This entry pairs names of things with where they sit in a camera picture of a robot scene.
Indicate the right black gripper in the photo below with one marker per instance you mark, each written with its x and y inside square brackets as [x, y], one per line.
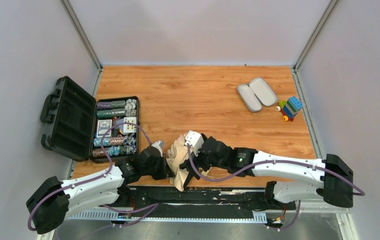
[192, 162]

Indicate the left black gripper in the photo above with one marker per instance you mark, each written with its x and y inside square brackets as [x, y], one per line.
[164, 164]

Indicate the beige folding umbrella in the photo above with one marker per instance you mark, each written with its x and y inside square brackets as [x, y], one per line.
[176, 155]

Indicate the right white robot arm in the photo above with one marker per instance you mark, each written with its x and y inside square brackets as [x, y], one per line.
[329, 179]

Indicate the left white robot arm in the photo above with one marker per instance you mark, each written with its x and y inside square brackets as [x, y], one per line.
[56, 200]

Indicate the black poker chip case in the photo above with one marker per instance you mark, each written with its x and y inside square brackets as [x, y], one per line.
[77, 124]

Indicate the grey glasses case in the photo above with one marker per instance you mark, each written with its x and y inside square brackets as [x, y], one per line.
[257, 94]

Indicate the colourful toy block car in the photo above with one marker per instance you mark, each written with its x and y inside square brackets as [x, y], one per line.
[289, 108]

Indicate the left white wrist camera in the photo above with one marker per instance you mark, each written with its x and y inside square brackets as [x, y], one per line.
[159, 145]

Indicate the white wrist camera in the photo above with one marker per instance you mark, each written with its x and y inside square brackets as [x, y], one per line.
[194, 140]
[159, 145]

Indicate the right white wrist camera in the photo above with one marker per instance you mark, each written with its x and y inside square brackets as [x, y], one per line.
[194, 140]

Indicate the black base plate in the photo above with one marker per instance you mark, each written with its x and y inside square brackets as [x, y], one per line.
[253, 199]

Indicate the aluminium frame rail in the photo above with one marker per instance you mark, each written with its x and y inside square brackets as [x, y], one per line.
[217, 213]

